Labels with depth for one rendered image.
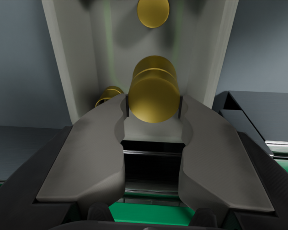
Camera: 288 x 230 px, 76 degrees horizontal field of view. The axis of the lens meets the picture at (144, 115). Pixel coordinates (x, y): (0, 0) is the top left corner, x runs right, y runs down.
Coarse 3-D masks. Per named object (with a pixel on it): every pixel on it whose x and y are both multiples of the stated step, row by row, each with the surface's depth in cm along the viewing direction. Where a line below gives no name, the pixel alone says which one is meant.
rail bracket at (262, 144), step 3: (258, 141) 18; (261, 141) 18; (264, 141) 18; (258, 144) 17; (261, 144) 17; (264, 144) 17; (261, 147) 17; (264, 147) 17; (267, 147) 17; (267, 150) 17; (270, 150) 17; (270, 153) 16; (273, 156) 16
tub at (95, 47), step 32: (64, 0) 18; (96, 0) 22; (128, 0) 22; (192, 0) 22; (224, 0) 16; (64, 32) 19; (96, 32) 24; (128, 32) 24; (160, 32) 24; (192, 32) 24; (224, 32) 17; (64, 64) 20; (96, 64) 27; (128, 64) 26; (192, 64) 25; (96, 96) 29; (192, 96) 25; (128, 128) 25; (160, 128) 25
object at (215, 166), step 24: (192, 120) 9; (216, 120) 9; (192, 144) 8; (216, 144) 8; (240, 144) 8; (192, 168) 7; (216, 168) 7; (240, 168) 7; (192, 192) 7; (216, 192) 6; (240, 192) 6; (264, 192) 6; (216, 216) 6
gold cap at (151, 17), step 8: (144, 0) 18; (152, 0) 18; (160, 0) 18; (144, 8) 19; (152, 8) 19; (160, 8) 19; (168, 8) 19; (144, 16) 19; (152, 16) 19; (160, 16) 19; (144, 24) 20; (152, 24) 19; (160, 24) 19
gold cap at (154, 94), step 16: (144, 64) 13; (160, 64) 13; (144, 80) 11; (160, 80) 11; (176, 80) 13; (128, 96) 12; (144, 96) 11; (160, 96) 11; (176, 96) 11; (144, 112) 12; (160, 112) 12
